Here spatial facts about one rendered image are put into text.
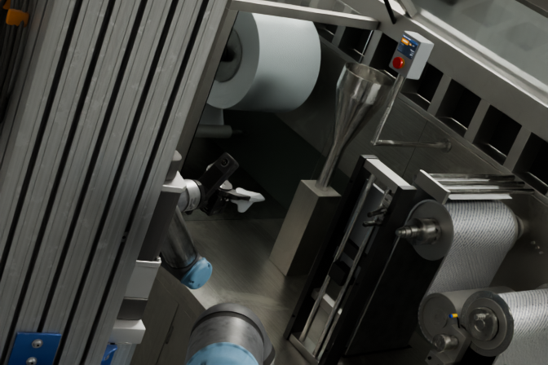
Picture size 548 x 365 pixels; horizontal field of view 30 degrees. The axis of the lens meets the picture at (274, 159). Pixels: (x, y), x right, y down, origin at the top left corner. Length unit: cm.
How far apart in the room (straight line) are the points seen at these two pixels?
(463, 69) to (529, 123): 26
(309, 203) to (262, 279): 25
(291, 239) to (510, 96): 73
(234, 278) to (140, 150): 130
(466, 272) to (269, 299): 57
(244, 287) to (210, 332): 128
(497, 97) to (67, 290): 146
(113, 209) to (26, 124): 21
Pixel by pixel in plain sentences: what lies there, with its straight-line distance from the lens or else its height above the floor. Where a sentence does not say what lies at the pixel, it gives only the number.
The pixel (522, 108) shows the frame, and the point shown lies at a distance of 272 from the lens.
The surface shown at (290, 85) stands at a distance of 298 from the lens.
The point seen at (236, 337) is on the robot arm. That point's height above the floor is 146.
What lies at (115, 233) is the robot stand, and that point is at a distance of 164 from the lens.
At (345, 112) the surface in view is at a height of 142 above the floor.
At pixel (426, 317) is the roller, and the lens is 250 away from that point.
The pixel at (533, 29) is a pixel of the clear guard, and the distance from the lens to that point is 238.
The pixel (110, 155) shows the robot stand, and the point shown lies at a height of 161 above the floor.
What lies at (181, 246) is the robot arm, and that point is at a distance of 223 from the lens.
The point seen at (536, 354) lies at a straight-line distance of 251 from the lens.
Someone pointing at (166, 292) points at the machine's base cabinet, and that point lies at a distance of 284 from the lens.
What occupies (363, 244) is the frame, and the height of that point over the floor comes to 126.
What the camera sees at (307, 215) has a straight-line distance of 286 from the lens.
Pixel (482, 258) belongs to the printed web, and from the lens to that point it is 256.
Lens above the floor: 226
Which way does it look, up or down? 22 degrees down
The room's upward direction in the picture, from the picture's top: 21 degrees clockwise
